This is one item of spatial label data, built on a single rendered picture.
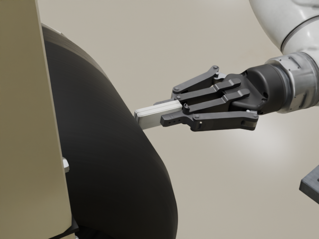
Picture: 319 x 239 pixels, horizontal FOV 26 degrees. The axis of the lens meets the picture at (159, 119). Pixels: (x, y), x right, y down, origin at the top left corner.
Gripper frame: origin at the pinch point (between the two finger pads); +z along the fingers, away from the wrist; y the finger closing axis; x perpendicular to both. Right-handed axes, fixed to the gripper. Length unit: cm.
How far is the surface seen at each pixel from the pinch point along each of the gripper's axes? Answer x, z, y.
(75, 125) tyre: -16.1, 18.9, 13.3
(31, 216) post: -39, 33, 40
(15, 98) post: -47, 34, 40
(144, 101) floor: 115, -70, -114
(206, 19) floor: 108, -117, -149
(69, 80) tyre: -15.4, 16.5, 5.8
